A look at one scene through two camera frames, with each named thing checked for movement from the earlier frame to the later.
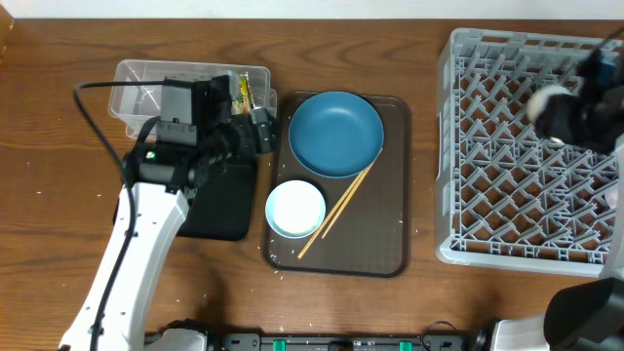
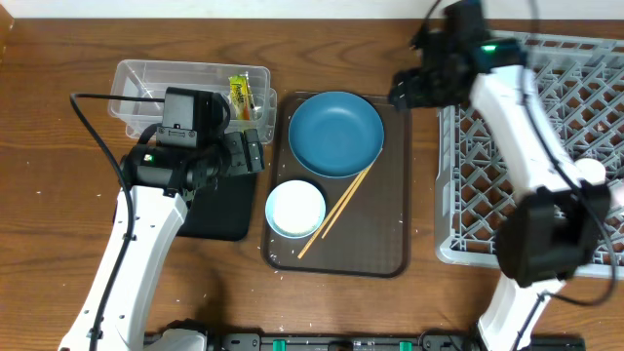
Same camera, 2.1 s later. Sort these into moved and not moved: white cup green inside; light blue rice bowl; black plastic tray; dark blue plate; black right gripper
Moved: white cup green inside; black right gripper
Not moved: light blue rice bowl; dark blue plate; black plastic tray
